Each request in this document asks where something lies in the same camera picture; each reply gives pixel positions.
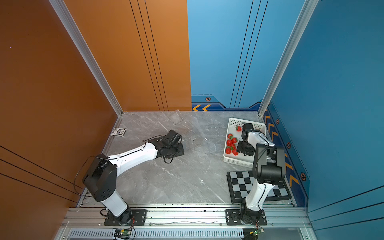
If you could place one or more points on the aluminium front rail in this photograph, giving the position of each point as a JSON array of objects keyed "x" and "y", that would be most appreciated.
[{"x": 188, "y": 216}]

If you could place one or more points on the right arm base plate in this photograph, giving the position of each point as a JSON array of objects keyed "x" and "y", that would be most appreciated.
[{"x": 235, "y": 217}]

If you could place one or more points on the left aluminium corner post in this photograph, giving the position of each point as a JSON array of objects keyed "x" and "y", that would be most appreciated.
[{"x": 74, "y": 32}]

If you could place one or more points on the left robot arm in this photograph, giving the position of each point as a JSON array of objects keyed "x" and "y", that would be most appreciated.
[{"x": 101, "y": 176}]

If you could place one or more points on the left green circuit board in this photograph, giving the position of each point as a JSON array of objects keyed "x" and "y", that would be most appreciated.
[{"x": 124, "y": 234}]

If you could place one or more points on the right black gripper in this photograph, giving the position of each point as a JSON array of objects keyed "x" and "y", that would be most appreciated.
[{"x": 251, "y": 152}]

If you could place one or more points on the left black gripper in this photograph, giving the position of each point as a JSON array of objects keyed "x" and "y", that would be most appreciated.
[{"x": 181, "y": 150}]

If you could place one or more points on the right aluminium corner post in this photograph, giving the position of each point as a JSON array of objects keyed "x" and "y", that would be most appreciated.
[{"x": 292, "y": 43}]

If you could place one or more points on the right green circuit board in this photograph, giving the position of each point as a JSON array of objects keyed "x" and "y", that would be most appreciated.
[{"x": 256, "y": 233}]

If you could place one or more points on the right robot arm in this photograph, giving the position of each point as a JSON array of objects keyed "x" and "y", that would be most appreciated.
[{"x": 268, "y": 170}]

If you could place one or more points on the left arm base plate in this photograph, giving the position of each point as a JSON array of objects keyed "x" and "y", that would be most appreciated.
[{"x": 128, "y": 218}]

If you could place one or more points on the aluminium corner post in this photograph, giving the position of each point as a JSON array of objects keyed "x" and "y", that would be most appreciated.
[
  {"x": 292, "y": 43},
  {"x": 74, "y": 32}
]

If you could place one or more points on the clear plastic clamshell container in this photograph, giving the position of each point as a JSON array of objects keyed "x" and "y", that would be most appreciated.
[{"x": 205, "y": 139}]

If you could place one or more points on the green circuit board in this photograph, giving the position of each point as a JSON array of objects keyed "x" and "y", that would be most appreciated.
[
  {"x": 124, "y": 234},
  {"x": 256, "y": 233}
]

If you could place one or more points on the clear clamshell near wall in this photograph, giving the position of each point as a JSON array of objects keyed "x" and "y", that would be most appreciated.
[{"x": 176, "y": 117}]

